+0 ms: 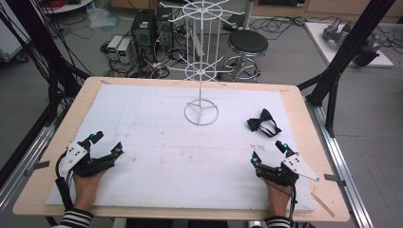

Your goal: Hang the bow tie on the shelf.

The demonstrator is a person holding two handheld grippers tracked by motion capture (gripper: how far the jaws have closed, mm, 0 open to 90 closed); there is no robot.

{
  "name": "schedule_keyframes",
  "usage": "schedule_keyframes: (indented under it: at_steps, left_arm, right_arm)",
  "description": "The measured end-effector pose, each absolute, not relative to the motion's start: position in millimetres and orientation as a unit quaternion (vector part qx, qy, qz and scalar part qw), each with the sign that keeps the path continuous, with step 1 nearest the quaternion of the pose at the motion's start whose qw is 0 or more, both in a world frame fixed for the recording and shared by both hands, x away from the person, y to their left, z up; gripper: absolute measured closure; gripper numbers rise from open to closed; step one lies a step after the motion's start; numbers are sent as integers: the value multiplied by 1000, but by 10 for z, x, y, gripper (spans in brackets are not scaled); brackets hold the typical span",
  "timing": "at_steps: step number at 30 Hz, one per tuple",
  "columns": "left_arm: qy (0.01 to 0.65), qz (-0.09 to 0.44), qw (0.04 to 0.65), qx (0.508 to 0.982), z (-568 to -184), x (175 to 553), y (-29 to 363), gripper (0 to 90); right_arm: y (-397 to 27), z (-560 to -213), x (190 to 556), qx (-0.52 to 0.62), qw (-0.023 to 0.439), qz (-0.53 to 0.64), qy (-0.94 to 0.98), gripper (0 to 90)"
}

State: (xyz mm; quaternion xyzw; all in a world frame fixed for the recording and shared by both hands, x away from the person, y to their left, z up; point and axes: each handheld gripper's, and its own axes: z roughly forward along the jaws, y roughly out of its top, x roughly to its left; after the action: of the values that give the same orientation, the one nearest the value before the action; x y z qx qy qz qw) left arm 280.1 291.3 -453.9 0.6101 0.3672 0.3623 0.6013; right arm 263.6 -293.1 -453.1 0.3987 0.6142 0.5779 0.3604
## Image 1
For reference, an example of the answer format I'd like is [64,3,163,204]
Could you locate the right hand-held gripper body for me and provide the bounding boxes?
[255,152,320,187]

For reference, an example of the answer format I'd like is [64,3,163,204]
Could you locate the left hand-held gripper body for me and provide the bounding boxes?
[58,141,116,179]

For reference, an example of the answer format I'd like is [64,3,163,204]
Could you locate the black bow tie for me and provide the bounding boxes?
[246,108,282,139]

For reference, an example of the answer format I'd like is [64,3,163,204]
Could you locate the white wire display rack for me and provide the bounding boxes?
[159,0,246,127]

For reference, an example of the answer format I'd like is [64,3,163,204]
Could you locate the person's left hand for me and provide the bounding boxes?
[73,170,108,211]

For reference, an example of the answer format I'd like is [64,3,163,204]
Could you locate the person's right hand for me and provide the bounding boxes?
[264,181,294,218]

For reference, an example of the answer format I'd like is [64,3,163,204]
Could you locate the wooden table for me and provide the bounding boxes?
[12,76,351,223]

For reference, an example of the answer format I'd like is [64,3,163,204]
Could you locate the grey metal clamp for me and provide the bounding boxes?
[323,173,347,188]
[24,160,51,178]

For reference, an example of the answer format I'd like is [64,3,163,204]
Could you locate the white foam board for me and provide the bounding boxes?
[45,84,317,214]

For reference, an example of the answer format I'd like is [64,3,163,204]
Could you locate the thin wooden stick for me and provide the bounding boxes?
[310,192,336,219]

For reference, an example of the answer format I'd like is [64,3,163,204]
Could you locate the white power supply unit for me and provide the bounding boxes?
[116,38,133,66]
[106,34,124,62]

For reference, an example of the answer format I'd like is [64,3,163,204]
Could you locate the black round stool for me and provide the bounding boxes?
[222,28,270,84]

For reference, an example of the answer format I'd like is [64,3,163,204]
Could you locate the white floor board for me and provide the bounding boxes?
[303,21,395,69]

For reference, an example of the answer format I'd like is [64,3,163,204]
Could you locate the black computer tower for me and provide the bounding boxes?
[154,6,175,52]
[130,9,157,62]

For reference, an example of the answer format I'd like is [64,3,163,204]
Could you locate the clear plastic bag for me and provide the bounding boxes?
[86,7,123,30]

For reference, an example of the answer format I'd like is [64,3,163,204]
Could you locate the white cabinet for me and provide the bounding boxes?
[0,18,30,64]

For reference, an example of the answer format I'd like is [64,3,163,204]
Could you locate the round white table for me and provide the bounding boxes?
[40,0,95,15]

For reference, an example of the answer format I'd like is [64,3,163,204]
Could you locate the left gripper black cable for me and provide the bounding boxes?
[54,151,76,212]

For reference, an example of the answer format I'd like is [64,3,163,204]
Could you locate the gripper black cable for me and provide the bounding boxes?
[54,151,76,212]
[258,175,299,228]

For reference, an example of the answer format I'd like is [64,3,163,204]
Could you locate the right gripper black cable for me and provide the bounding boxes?
[258,175,299,228]

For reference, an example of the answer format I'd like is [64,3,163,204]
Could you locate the aluminium rail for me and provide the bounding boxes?
[304,96,375,228]
[0,122,58,212]

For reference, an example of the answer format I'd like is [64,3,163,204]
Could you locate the black metal frame strut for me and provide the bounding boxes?
[0,0,92,127]
[297,0,397,138]

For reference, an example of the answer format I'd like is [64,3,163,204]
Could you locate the black floor cables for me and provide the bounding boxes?
[249,14,345,42]

